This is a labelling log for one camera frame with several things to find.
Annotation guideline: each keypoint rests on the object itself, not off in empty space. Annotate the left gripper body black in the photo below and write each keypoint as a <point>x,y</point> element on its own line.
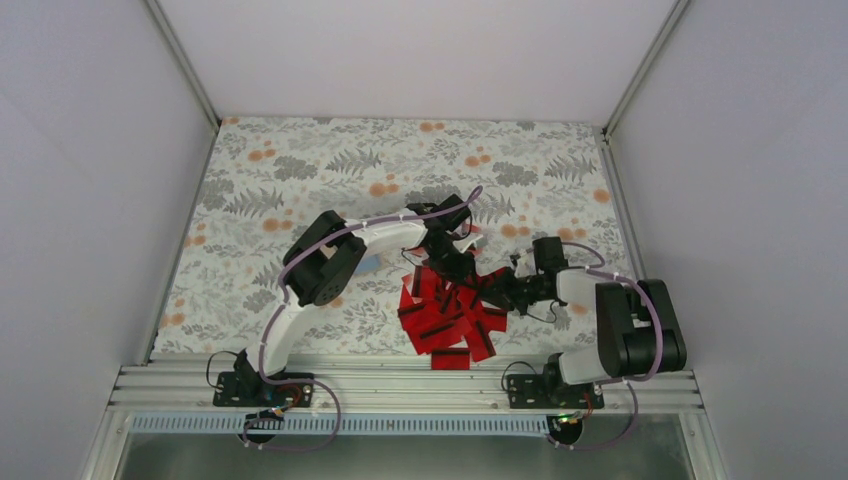
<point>445,262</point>

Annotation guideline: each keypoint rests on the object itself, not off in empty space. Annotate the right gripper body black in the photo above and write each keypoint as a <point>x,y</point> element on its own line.
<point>520,293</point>

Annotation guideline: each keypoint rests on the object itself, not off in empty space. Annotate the beige card holder wallet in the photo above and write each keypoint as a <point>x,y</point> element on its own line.
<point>369,265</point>

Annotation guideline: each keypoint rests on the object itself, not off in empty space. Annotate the red card pile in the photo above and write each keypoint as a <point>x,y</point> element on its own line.
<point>424,284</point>
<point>492,319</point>
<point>418,317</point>
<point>450,359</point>
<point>450,329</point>

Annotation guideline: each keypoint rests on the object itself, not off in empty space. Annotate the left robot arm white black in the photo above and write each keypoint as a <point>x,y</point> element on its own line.
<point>320,264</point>

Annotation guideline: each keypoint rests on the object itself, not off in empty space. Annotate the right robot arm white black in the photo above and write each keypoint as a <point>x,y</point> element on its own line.
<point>637,331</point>

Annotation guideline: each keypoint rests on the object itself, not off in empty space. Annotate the red card lower right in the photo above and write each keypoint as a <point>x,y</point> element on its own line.
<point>479,343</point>

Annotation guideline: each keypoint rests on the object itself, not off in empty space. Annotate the red card bottom pile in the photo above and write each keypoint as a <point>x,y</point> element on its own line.
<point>450,359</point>

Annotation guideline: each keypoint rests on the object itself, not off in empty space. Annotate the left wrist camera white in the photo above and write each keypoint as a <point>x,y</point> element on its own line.
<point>470,243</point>

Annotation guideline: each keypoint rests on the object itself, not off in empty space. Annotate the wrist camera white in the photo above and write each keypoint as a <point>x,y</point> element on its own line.
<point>470,243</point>
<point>517,257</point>

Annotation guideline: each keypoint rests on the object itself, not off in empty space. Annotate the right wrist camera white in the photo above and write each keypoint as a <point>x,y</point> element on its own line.
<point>517,257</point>

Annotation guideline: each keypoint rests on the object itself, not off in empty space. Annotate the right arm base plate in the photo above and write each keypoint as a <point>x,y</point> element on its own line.
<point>537,392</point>

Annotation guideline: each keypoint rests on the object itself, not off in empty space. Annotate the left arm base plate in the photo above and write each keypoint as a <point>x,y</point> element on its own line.
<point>234,391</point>

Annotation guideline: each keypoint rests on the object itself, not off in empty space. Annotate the aluminium rail frame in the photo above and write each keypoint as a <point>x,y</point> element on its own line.
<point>363,384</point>

